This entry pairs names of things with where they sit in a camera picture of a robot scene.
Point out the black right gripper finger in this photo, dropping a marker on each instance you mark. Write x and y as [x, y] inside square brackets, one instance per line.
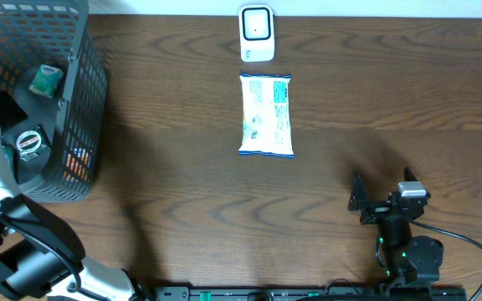
[408, 175]
[358, 199]

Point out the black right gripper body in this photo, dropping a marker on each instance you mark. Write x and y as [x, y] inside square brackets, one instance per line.
[376, 211]

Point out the small teal tissue pack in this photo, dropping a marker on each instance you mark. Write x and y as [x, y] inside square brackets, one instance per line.
[46, 81]

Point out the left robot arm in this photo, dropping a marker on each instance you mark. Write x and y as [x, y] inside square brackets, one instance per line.
[42, 256]

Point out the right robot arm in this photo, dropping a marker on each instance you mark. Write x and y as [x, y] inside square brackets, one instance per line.
[410, 261]

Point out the white barcode scanner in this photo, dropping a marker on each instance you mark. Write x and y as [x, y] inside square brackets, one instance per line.
[256, 33]

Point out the black round-label box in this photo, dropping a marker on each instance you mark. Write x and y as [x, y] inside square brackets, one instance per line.
[32, 143]

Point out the grey plastic mesh basket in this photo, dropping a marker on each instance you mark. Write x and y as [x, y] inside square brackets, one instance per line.
[54, 33]

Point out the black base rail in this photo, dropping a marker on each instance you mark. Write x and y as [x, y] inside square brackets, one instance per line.
[179, 293]

